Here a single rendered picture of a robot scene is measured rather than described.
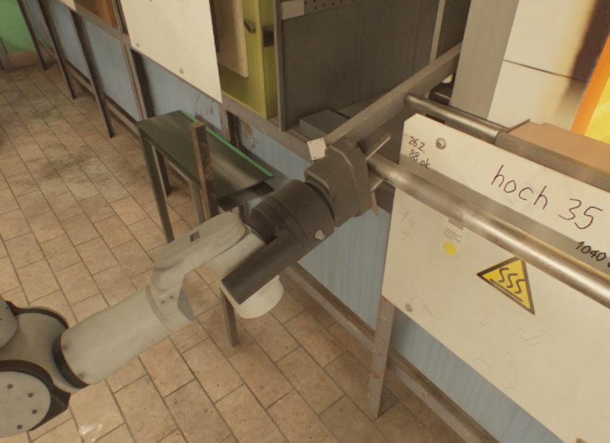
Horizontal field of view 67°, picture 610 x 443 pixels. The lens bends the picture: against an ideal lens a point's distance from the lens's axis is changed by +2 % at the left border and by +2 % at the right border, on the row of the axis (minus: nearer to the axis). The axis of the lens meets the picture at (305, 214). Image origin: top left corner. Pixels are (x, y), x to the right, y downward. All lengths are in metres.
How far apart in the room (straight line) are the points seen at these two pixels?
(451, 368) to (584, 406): 0.53
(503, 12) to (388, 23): 0.70
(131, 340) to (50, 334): 0.10
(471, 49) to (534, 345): 0.45
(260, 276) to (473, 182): 0.33
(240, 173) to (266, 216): 0.87
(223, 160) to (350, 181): 0.94
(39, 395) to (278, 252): 0.27
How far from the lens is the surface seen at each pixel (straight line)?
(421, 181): 0.57
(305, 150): 1.19
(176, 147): 1.59
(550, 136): 0.67
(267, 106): 1.29
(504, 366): 0.82
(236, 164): 1.45
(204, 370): 1.74
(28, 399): 0.56
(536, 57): 0.72
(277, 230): 0.52
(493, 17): 0.76
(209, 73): 1.25
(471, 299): 0.77
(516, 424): 1.24
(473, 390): 1.26
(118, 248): 2.32
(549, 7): 0.71
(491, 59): 0.77
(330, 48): 1.27
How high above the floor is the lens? 1.41
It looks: 37 degrees down
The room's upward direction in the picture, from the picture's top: 1 degrees counter-clockwise
